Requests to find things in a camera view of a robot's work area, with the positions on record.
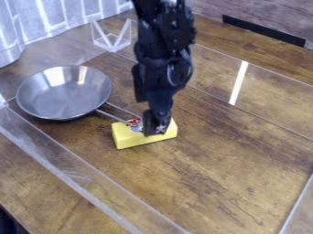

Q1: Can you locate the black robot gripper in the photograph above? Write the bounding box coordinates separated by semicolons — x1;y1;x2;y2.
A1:
132;58;193;136

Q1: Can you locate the yellow butter block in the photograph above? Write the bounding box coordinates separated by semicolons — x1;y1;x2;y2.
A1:
112;119;178;149

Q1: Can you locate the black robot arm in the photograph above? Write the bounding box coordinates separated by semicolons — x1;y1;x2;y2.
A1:
132;0;197;136

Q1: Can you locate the silver frying pan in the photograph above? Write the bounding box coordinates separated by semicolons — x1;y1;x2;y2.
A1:
17;65;141;122

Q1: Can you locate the white sheer curtain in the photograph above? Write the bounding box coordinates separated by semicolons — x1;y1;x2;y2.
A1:
0;0;134;69

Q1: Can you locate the black strip on table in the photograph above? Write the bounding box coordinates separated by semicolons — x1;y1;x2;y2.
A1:
223;15;307;48

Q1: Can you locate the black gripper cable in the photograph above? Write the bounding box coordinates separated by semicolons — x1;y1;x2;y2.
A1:
165;48;194;88

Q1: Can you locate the clear acrylic corner bracket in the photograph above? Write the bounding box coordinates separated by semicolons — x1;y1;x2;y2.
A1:
91;19;133;53

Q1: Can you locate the clear acrylic back wall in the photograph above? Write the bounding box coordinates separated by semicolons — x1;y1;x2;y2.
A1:
91;17;313;154

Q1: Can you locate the clear acrylic wall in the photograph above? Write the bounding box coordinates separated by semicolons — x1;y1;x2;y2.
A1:
91;17;313;154
0;95;190;234

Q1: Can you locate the clear acrylic front wall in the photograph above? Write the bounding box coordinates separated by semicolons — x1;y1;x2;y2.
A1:
0;95;190;234

